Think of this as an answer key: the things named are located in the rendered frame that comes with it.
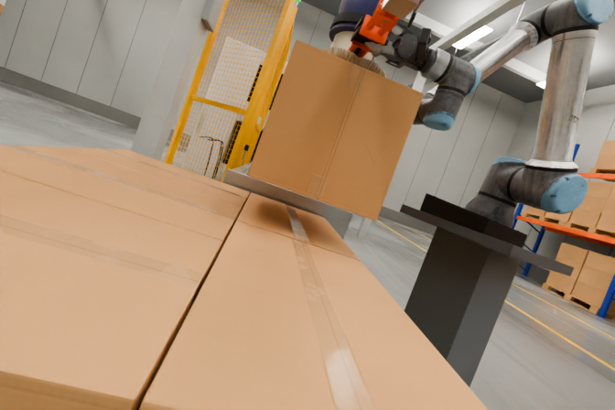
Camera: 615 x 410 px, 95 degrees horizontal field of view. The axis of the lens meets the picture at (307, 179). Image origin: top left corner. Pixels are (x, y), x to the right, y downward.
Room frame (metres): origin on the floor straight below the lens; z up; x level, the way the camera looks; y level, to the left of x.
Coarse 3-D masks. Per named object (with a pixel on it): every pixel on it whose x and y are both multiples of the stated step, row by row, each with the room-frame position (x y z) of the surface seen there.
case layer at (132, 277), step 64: (0, 192) 0.44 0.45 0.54; (64, 192) 0.54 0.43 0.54; (128, 192) 0.68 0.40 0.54; (192, 192) 0.93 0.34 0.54; (0, 256) 0.30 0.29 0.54; (64, 256) 0.34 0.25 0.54; (128, 256) 0.40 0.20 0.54; (192, 256) 0.47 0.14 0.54; (256, 256) 0.57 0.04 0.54; (320, 256) 0.74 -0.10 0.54; (0, 320) 0.23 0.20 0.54; (64, 320) 0.25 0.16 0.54; (128, 320) 0.28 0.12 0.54; (192, 320) 0.31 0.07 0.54; (256, 320) 0.36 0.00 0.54; (320, 320) 0.42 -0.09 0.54; (384, 320) 0.50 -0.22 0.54; (0, 384) 0.19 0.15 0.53; (64, 384) 0.20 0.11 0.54; (128, 384) 0.21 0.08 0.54; (192, 384) 0.23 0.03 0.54; (256, 384) 0.26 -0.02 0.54; (320, 384) 0.29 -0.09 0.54; (384, 384) 0.32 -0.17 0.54; (448, 384) 0.37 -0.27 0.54
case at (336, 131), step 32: (288, 64) 0.79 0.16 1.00; (320, 64) 0.80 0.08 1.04; (352, 64) 0.81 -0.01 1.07; (288, 96) 0.79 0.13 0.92; (320, 96) 0.80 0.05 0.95; (352, 96) 0.81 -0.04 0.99; (384, 96) 0.82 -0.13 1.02; (416, 96) 0.83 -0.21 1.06; (288, 128) 0.79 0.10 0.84; (320, 128) 0.80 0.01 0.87; (352, 128) 0.81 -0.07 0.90; (384, 128) 0.82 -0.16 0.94; (256, 160) 0.78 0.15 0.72; (288, 160) 0.79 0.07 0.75; (320, 160) 0.80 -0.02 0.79; (352, 160) 0.82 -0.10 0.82; (384, 160) 0.83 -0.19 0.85; (320, 192) 0.81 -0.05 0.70; (352, 192) 0.82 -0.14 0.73; (384, 192) 0.83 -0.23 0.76
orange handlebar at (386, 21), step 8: (376, 8) 0.77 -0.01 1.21; (376, 16) 0.76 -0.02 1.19; (384, 16) 0.75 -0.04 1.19; (392, 16) 0.75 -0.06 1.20; (368, 24) 0.82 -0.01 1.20; (376, 24) 0.79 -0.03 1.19; (384, 24) 0.78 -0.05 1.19; (392, 24) 0.77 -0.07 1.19; (384, 32) 0.82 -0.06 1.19; (352, 48) 0.98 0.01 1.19; (360, 56) 1.02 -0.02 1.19
